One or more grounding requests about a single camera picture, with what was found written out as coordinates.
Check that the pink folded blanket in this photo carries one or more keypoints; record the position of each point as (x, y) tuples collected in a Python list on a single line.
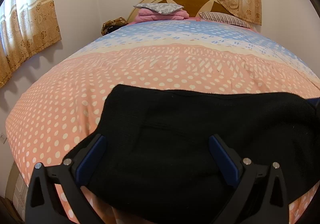
[(146, 15)]

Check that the brown bag beside bed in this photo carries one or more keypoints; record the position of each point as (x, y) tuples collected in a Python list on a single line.
[(113, 25)]

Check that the beige side curtain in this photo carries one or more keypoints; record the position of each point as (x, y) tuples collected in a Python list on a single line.
[(27, 28)]

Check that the black pants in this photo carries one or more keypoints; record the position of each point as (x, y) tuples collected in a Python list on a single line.
[(156, 162)]

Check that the polka dot bed cover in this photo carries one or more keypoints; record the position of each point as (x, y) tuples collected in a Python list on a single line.
[(65, 105)]

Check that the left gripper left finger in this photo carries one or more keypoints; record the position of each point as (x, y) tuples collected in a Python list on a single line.
[(43, 203)]

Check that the white wall outlet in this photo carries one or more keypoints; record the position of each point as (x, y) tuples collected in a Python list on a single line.
[(3, 138)]

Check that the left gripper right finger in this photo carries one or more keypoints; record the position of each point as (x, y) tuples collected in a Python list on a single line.
[(260, 194)]

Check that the grey patterned pillow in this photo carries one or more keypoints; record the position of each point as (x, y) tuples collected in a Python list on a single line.
[(161, 8)]

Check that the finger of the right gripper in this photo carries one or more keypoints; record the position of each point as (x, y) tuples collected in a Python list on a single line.
[(315, 102)]

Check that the striped pillow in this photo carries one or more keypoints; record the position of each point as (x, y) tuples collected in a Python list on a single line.
[(224, 18)]

